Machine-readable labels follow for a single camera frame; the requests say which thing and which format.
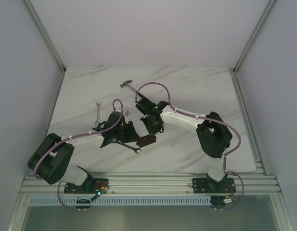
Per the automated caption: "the black fuse box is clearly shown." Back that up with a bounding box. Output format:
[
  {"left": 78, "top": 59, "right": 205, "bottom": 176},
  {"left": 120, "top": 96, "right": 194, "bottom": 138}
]
[{"left": 136, "top": 134, "right": 156, "bottom": 148}]

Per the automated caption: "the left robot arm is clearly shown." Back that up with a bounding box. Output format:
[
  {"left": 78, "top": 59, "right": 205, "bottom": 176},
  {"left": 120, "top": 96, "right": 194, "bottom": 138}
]
[{"left": 27, "top": 111, "right": 140, "bottom": 193}]

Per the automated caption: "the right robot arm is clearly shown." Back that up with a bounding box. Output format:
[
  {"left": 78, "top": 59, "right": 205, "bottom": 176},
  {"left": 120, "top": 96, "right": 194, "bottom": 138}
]
[{"left": 135, "top": 97, "right": 232, "bottom": 193}]

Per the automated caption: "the large silver open-end wrench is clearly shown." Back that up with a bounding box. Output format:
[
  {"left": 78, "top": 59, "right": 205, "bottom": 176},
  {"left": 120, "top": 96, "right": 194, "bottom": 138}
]
[{"left": 115, "top": 141, "right": 142, "bottom": 154}]

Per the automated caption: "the small silver wrench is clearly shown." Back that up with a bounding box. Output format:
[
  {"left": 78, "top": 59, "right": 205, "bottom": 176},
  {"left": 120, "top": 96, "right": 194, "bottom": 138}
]
[{"left": 95, "top": 102, "right": 102, "bottom": 125}]

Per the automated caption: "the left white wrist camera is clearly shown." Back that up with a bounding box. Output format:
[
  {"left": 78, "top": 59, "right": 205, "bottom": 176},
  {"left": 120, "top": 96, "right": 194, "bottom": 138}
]
[{"left": 115, "top": 109, "right": 129, "bottom": 124}]

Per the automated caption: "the claw hammer black handle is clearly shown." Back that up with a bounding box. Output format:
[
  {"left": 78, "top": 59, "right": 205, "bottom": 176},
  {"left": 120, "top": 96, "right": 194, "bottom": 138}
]
[{"left": 120, "top": 80, "right": 148, "bottom": 103}]

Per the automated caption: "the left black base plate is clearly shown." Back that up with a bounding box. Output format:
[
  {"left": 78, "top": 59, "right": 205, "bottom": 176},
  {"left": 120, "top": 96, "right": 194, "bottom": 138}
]
[{"left": 64, "top": 178, "right": 109, "bottom": 194}]

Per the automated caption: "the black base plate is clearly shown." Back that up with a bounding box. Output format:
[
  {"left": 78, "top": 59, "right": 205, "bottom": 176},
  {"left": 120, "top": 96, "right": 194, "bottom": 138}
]
[
  {"left": 64, "top": 178, "right": 109, "bottom": 194},
  {"left": 191, "top": 177, "right": 236, "bottom": 194}
]

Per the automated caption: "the slotted cable duct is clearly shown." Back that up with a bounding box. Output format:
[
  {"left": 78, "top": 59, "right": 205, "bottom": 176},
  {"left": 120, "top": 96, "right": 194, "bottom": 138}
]
[{"left": 27, "top": 195, "right": 211, "bottom": 206}]

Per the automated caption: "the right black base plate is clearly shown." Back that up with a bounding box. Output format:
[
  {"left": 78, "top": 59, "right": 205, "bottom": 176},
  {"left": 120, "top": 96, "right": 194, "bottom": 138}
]
[{"left": 191, "top": 177, "right": 236, "bottom": 194}]

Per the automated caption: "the aluminium rail frame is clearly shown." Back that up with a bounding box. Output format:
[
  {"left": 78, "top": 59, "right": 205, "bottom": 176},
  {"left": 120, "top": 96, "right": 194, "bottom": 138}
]
[{"left": 19, "top": 172, "right": 282, "bottom": 196}]

